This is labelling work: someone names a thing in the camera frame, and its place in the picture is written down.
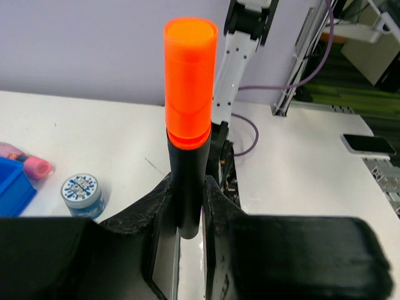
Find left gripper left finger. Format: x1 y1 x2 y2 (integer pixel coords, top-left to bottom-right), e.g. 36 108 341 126
1 179 175 299

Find smartphone on table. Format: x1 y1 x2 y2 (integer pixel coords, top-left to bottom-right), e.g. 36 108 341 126
341 134 396 156

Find orange cap black highlighter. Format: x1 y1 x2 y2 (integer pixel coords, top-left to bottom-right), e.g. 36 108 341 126
164 17 218 239

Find pink glue bottle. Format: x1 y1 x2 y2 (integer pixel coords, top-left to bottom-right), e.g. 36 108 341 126
1 142 52 181

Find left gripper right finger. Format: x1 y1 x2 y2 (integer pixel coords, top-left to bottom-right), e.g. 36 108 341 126
203 179 393 299

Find blue jar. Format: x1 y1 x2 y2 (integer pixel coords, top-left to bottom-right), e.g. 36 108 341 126
61 173 106 219

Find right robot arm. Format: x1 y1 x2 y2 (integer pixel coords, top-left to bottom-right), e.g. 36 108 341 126
209 1 278 159

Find blue compartment tray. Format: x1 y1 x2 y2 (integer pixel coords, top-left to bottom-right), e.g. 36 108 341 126
0 157 37 217

